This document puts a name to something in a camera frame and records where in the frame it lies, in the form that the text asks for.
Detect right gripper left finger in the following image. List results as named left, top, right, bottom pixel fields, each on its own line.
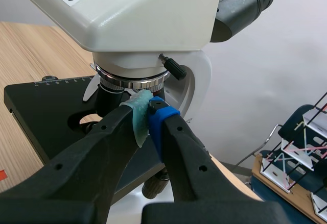
left=0, top=89, right=154, bottom=224

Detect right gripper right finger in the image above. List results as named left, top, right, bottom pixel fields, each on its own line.
left=142, top=96, right=289, bottom=224

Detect wooden desk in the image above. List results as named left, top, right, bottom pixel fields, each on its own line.
left=251, top=155, right=327, bottom=224

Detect white and black microscope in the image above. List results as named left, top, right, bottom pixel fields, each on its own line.
left=4, top=0, right=287, bottom=204

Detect black wire rack with cards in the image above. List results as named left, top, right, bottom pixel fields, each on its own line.
left=260, top=103, right=327, bottom=217

